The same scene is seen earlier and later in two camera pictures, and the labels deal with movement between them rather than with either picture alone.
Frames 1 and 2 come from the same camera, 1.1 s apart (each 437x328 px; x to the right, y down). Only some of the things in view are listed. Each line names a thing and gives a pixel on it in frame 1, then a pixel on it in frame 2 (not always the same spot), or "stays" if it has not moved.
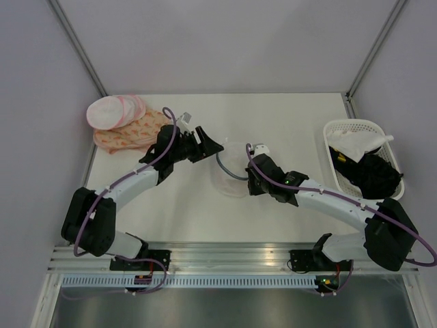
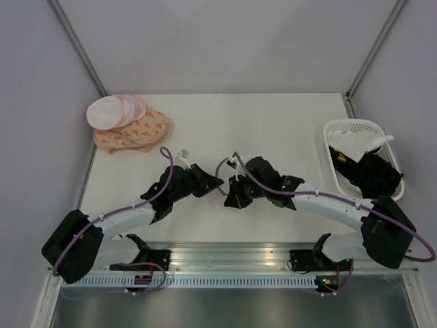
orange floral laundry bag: (140, 134) stays
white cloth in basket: (355, 143) stays
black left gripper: (206, 149) -> (205, 182)
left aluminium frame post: (76, 44) stays
